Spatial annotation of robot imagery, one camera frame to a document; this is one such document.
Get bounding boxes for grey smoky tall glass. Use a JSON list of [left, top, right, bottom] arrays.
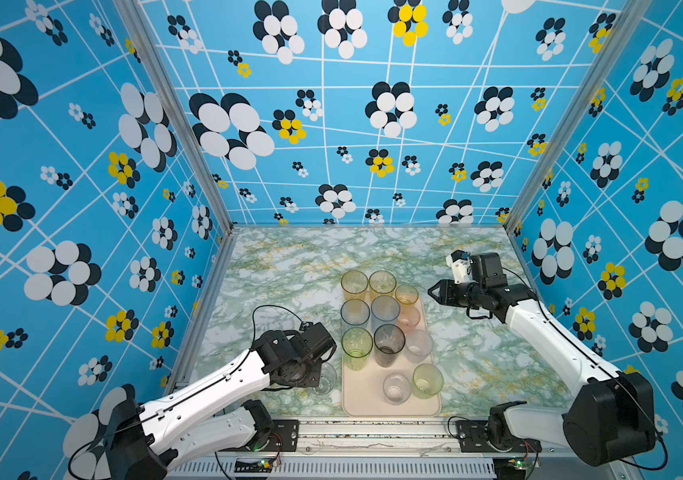
[[373, 324, 405, 368]]

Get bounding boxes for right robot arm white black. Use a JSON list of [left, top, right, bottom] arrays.
[[427, 250, 663, 466]]

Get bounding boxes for left green circuit board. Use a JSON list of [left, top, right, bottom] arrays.
[[234, 458, 280, 474]]

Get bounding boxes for beige plastic tray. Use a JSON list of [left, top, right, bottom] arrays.
[[340, 292, 443, 418]]

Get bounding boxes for aluminium front rail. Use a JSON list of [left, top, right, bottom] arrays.
[[163, 418, 642, 479]]

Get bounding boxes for blue clear faceted glass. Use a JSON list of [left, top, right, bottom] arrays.
[[341, 299, 371, 333]]

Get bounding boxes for small clear glass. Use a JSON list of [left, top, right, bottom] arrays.
[[383, 372, 411, 405]]

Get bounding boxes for large clear glass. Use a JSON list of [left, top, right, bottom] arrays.
[[312, 362, 338, 395]]

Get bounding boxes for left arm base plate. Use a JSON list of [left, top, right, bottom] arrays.
[[224, 419, 300, 453]]

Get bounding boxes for blue frosted tall glass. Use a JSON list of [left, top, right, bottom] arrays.
[[371, 295, 401, 331]]

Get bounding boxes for green clear glass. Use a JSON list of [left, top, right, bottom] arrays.
[[341, 327, 373, 371]]

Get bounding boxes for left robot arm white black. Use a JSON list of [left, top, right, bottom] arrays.
[[105, 323, 337, 479]]

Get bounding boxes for white frosted glass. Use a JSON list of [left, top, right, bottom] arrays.
[[403, 330, 435, 364]]

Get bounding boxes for green frosted glass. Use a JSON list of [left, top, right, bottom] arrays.
[[411, 363, 445, 399]]

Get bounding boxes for right green circuit board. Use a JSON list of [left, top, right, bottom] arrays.
[[493, 458, 535, 479]]

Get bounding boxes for small pink frosted glass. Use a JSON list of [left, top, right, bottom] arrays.
[[397, 305, 421, 335]]

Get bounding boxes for amber tall glass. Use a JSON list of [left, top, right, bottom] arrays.
[[341, 270, 369, 301], [369, 270, 397, 299]]

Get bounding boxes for green circuit board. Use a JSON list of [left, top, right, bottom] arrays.
[[493, 458, 535, 479], [234, 458, 280, 474]]

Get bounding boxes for small yellow glass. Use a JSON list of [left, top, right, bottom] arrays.
[[395, 284, 419, 306]]

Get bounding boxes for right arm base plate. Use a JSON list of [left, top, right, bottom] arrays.
[[449, 417, 543, 455]]

